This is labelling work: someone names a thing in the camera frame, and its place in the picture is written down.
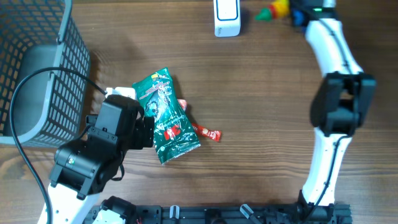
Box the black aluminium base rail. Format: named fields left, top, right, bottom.
left=132, top=204, right=353, bottom=224

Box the grey plastic mesh basket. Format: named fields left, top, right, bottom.
left=1, top=0, right=90, bottom=147

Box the dark green snack bag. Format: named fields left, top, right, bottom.
left=132, top=67, right=201, bottom=164

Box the white barcode scanner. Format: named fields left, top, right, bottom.
left=213, top=0, right=241, bottom=37

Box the red coffee stick sachet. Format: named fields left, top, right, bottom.
left=192, top=123, right=221, bottom=142

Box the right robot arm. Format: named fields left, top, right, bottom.
left=289, top=1, right=377, bottom=223

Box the sauce bottle green cap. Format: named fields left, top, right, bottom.
left=255, top=0, right=290, bottom=21

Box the small red white candy pack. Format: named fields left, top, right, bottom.
left=178, top=99, right=187, bottom=111

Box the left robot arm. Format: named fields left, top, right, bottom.
left=39, top=95, right=154, bottom=223

